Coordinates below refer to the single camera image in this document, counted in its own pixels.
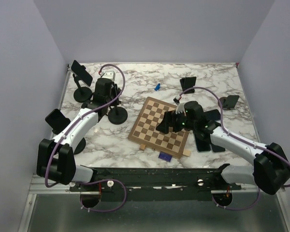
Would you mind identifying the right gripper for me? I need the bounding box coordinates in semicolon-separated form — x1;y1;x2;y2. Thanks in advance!
156;108;196;134

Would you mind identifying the black round-base phone stand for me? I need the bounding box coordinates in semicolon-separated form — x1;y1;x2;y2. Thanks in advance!
108;99;128;125

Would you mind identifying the black smartphone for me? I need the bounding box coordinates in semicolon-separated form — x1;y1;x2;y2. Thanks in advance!
211;144;226;153
194;134;211;153

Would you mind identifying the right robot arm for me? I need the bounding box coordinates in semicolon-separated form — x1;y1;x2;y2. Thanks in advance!
156;101;290;195

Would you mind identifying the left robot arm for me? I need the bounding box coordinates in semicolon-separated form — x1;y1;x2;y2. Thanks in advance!
36;78;119;191

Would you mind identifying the black corner phone stand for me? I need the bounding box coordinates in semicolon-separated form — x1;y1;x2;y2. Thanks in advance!
73;74;92;103

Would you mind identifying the dark phone on corner stand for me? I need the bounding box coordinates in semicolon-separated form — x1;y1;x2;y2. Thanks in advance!
71;60;93;87

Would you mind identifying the small black folding stand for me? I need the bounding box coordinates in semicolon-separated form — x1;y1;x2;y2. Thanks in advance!
180;76;196;91

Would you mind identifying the black phone on left stand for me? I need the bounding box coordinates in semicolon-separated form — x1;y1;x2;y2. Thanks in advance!
45;109;71;135

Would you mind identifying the black left-edge phone stand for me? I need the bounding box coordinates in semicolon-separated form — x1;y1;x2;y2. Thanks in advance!
52;131;86;155

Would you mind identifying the wooden chessboard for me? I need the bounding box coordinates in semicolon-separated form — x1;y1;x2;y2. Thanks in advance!
128;97;191;159

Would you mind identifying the small blue plastic piece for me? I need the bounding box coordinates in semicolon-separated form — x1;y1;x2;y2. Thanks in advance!
154;83;160;91

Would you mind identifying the dark blue card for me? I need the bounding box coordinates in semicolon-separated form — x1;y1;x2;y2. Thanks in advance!
158;152;172;162

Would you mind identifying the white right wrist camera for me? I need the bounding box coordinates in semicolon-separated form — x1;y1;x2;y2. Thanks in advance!
173;95;185;114

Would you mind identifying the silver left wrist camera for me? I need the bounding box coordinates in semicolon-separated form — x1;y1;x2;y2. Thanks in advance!
100;71;116;82

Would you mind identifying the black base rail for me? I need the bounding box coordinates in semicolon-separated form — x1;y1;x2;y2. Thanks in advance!
70;168;241;202

